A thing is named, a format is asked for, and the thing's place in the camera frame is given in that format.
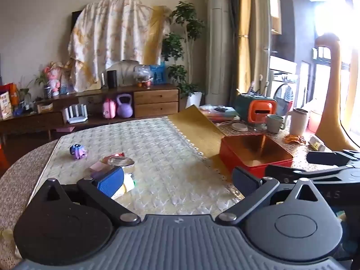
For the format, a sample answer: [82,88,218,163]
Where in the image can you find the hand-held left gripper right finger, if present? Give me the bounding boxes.
[215,166,329,225]

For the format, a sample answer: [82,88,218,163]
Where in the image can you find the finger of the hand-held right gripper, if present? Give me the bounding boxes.
[306,150,360,167]
[266,164,360,186]

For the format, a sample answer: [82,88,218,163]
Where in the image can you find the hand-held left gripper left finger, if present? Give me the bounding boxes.
[31,166,141,227]

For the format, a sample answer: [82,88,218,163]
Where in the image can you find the pink sticky notepad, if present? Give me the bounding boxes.
[89,162,109,173]

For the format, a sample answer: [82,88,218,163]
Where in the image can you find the white yellow bottle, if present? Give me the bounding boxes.
[111,173,136,200]

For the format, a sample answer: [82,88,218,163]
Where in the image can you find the red snack packet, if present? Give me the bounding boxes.
[103,152,125,161]

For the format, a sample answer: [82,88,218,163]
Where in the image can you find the red tin box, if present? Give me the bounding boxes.
[219,134,293,179]

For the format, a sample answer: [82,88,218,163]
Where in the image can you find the purple monster toy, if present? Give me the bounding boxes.
[70,144,88,161]

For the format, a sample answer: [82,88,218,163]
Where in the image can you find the orange snack packet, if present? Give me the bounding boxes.
[283,134,306,144]

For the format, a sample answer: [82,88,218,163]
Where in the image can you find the white insulated jug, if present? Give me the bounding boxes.
[285,108,310,136]

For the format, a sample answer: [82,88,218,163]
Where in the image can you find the green mug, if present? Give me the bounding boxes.
[266,114,286,133]

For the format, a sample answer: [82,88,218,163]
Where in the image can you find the yellow giraffe-neck figure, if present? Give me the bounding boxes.
[314,33,355,150]

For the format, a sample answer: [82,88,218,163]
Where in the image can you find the drinking glass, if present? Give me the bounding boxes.
[254,113,268,131]

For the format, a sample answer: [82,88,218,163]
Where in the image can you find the white quilted table mat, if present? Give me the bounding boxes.
[28,117,244,220]

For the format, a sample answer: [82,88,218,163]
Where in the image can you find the orange green storage box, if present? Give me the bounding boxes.
[234,93,277,124]

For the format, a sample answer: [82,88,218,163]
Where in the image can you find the white router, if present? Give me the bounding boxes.
[62,104,88,124]

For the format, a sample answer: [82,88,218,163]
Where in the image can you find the yellow placemat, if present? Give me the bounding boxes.
[168,105,245,200]

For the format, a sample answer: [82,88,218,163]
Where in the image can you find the white washing machine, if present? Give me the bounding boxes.
[269,56,298,110]

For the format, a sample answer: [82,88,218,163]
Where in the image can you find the purple kettlebell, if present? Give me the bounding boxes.
[116,94,134,119]

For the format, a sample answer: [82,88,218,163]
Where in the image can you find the brown lace tablecloth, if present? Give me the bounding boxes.
[0,122,338,270]

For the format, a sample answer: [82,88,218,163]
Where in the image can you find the wooden television cabinet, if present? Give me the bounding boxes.
[0,84,180,140]

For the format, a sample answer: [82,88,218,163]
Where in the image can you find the small cardboard box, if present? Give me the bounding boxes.
[36,102,54,113]

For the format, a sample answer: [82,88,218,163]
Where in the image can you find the clear plastic bag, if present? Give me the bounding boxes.
[133,65,154,87]

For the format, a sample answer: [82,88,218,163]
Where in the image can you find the pink plush doll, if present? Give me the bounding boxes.
[45,62,65,96]

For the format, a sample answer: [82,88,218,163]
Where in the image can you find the blue gift bag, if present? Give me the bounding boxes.
[150,63,166,85]

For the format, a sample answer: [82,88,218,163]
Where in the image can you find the yellow curtain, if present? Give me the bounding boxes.
[235,0,252,96]

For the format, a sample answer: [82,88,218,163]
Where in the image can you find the small potted plant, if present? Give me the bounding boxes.
[34,70,50,99]

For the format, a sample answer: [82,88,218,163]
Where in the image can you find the white snack box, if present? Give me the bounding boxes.
[0,91,13,120]

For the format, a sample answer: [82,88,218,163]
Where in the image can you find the orange carton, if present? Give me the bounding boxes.
[10,83,20,106]

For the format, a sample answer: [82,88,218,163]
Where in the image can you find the white standing air conditioner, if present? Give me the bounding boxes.
[205,0,235,107]

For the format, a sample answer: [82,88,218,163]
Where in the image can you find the floral cloth cover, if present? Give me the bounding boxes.
[67,0,172,92]

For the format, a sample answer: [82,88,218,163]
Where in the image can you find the potted green tree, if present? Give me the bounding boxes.
[162,1,206,109]

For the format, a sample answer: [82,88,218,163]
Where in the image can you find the wooden wall cabinet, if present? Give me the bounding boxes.
[267,0,282,36]

